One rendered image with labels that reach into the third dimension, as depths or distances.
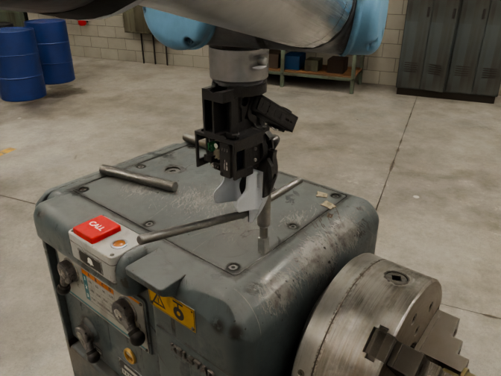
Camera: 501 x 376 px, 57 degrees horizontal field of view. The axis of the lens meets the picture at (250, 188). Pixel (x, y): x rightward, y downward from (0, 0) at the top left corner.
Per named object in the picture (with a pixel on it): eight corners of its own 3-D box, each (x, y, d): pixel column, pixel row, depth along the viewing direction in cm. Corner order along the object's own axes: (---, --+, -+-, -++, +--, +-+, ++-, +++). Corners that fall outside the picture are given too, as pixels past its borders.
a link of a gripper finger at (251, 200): (228, 233, 66) (224, 174, 62) (254, 218, 70) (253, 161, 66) (244, 240, 64) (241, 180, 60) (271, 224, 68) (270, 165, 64)
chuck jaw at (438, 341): (396, 337, 78) (424, 294, 85) (394, 356, 81) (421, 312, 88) (463, 371, 72) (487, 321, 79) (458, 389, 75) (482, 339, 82)
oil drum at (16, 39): (-10, 99, 618) (-28, 30, 579) (25, 89, 667) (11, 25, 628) (23, 104, 597) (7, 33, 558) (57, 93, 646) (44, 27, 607)
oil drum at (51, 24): (26, 82, 703) (13, 22, 663) (55, 74, 751) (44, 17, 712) (56, 86, 682) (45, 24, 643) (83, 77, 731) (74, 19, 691)
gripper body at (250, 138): (194, 170, 63) (189, 83, 57) (236, 152, 69) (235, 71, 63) (236, 186, 58) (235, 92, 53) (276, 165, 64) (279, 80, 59)
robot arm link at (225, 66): (235, 39, 62) (285, 45, 57) (236, 73, 64) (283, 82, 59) (195, 45, 56) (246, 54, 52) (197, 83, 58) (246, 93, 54)
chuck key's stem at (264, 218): (262, 245, 77) (262, 185, 72) (273, 251, 76) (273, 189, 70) (253, 251, 76) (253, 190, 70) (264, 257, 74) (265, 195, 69)
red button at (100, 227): (74, 236, 81) (71, 227, 80) (103, 223, 85) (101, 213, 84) (92, 248, 78) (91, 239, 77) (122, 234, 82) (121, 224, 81)
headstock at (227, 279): (51, 339, 111) (13, 196, 93) (193, 252, 144) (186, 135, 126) (234, 507, 77) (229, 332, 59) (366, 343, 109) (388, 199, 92)
